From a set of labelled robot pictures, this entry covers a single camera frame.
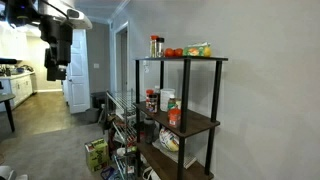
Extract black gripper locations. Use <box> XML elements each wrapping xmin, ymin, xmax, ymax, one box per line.
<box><xmin>39</xmin><ymin>16</ymin><xmax>73</xmax><ymax>81</ymax></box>

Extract black lid spice bottle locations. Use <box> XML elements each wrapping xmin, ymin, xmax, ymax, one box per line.
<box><xmin>156</xmin><ymin>37</ymin><xmax>164</xmax><ymax>57</ymax></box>

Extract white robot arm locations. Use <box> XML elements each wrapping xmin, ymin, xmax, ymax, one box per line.
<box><xmin>1</xmin><ymin>0</ymin><xmax>93</xmax><ymax>81</ymax></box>

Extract orange lid spice bottle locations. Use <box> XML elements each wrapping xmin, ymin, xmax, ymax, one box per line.
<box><xmin>150</xmin><ymin>35</ymin><xmax>158</xmax><ymax>58</ymax></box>

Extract green label sauce bottle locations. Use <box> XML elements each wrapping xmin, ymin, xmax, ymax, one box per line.
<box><xmin>167</xmin><ymin>94</ymin><xmax>176</xmax><ymax>110</ymax></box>

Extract dark water bottle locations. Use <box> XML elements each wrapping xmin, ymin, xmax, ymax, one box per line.
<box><xmin>144</xmin><ymin>117</ymin><xmax>156</xmax><ymax>144</ymax></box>

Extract dark wood black shelf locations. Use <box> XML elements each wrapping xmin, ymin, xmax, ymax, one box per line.
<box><xmin>134</xmin><ymin>56</ymin><xmax>227</xmax><ymax>180</ymax></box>

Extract white panel door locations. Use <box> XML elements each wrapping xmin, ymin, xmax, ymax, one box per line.
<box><xmin>67</xmin><ymin>30</ymin><xmax>90</xmax><ymax>114</ymax></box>

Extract white kitchen cabinet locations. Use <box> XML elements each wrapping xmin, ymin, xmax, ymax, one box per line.
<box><xmin>0</xmin><ymin>72</ymin><xmax>34</xmax><ymax>109</ymax></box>

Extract small dark side table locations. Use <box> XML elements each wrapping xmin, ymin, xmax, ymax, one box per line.
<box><xmin>0</xmin><ymin>94</ymin><xmax>15</xmax><ymax>132</ymax></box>

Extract grey trash bin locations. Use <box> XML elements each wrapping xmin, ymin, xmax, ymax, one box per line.
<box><xmin>85</xmin><ymin>108</ymin><xmax>99</xmax><ymax>123</ymax></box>

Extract left red tomato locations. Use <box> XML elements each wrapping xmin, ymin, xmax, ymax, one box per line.
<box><xmin>165</xmin><ymin>48</ymin><xmax>174</xmax><ymax>57</ymax></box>

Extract red tomato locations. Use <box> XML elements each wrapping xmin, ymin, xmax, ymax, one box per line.
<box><xmin>174</xmin><ymin>48</ymin><xmax>183</xmax><ymax>56</ymax></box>
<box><xmin>165</xmin><ymin>48</ymin><xmax>174</xmax><ymax>57</ymax></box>

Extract red lid dark jar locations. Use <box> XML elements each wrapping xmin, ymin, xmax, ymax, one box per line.
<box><xmin>146</xmin><ymin>89</ymin><xmax>158</xmax><ymax>113</ymax></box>

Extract right red tomato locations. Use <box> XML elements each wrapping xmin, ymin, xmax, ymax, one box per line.
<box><xmin>174</xmin><ymin>48</ymin><xmax>183</xmax><ymax>56</ymax></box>

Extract white plastic tub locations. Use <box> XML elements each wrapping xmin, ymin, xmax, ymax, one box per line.
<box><xmin>160</xmin><ymin>88</ymin><xmax>175</xmax><ymax>111</ymax></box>

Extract green cardboard box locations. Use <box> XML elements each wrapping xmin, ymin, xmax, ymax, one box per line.
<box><xmin>84</xmin><ymin>138</ymin><xmax>109</xmax><ymax>172</ymax></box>

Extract orange lid seasoning jar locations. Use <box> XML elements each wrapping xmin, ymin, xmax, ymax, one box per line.
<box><xmin>168</xmin><ymin>108</ymin><xmax>181</xmax><ymax>128</ymax></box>

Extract green plastic food bag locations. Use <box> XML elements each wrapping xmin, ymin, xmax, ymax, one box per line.
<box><xmin>183</xmin><ymin>42</ymin><xmax>211</xmax><ymax>57</ymax></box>

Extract chrome wire rack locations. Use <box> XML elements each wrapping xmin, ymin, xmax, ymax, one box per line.
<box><xmin>106</xmin><ymin>91</ymin><xmax>137</xmax><ymax>180</ymax></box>

